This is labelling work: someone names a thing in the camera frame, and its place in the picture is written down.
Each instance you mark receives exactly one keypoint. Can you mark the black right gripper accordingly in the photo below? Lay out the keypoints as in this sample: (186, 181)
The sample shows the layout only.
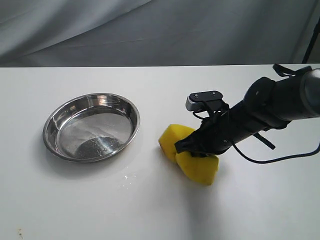
(215, 135)

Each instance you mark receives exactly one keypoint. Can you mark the yellow sponge block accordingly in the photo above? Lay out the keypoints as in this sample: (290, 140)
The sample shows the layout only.
(201, 170)

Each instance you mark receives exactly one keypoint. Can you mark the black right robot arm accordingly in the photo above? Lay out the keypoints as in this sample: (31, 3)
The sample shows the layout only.
(267, 104)

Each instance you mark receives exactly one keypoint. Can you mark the round stainless steel dish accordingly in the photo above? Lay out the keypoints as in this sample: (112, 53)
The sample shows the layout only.
(91, 128)

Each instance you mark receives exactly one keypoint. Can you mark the black stand pole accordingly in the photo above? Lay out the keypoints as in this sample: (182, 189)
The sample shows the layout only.
(312, 42)

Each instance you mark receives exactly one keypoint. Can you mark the grey backdrop cloth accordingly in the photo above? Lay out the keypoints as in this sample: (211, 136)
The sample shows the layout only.
(130, 33)

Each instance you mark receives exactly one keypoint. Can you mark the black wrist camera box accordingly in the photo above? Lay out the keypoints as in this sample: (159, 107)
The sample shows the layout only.
(207, 101)

